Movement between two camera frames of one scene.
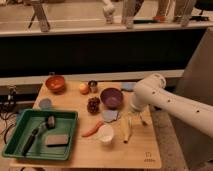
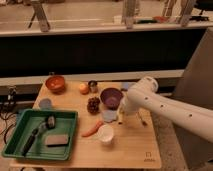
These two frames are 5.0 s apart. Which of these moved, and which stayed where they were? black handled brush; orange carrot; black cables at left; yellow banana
Moved: yellow banana
Stayed: orange carrot; black cables at left; black handled brush
